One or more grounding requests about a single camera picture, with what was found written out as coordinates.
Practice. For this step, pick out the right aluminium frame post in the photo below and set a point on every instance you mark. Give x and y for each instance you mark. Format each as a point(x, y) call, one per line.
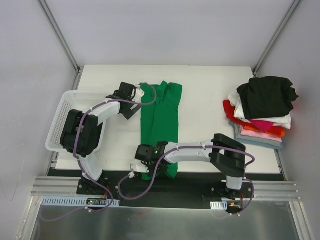
point(290, 12)

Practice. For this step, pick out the folded red t shirt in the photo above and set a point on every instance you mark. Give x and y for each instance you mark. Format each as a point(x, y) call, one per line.
point(230, 110)

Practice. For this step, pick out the aluminium front rail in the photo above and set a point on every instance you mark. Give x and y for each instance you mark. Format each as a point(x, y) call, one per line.
point(54, 186)

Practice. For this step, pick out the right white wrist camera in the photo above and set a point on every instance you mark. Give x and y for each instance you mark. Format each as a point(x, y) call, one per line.
point(137, 166)

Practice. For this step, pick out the left aluminium frame post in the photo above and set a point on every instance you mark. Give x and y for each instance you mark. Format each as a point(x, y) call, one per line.
point(59, 34)

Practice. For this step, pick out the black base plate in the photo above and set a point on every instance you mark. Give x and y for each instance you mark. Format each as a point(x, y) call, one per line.
point(186, 191)

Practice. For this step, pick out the white plastic laundry basket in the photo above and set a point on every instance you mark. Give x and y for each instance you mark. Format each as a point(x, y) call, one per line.
point(73, 99)

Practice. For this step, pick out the aluminium frame post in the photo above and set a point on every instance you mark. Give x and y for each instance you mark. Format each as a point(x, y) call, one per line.
point(290, 12)
point(59, 34)

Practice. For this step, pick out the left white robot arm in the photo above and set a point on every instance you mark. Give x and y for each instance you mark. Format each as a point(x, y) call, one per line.
point(81, 119)

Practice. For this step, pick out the folded white t shirt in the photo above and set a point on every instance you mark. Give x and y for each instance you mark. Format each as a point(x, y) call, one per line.
point(246, 111)

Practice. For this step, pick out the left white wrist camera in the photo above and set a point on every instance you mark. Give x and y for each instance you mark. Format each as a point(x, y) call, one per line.
point(137, 94)

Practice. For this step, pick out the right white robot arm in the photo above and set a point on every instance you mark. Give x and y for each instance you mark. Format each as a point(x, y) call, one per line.
point(224, 153)

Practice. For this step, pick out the folded grey t shirt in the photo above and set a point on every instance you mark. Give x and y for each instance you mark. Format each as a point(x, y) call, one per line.
point(257, 142)

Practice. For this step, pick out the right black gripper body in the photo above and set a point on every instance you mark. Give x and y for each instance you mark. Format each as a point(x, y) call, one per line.
point(152, 166)

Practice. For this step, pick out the folded black t shirt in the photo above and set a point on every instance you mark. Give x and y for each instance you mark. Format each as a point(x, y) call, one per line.
point(274, 93)

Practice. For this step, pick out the folded magenta t shirt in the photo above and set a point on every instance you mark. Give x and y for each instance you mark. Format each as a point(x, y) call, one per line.
point(262, 125)

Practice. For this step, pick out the folded light blue t shirt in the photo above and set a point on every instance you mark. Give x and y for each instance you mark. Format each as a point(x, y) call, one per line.
point(272, 147)

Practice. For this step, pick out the folded orange t shirt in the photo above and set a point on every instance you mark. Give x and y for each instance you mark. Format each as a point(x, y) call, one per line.
point(274, 131)

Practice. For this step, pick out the folded pink t shirt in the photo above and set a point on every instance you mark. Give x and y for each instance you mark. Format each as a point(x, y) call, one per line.
point(261, 135)

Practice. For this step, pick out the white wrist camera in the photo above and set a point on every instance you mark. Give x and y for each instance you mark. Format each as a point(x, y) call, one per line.
point(137, 94)
point(137, 166)

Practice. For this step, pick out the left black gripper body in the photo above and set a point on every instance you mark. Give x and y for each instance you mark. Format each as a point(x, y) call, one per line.
point(132, 111)

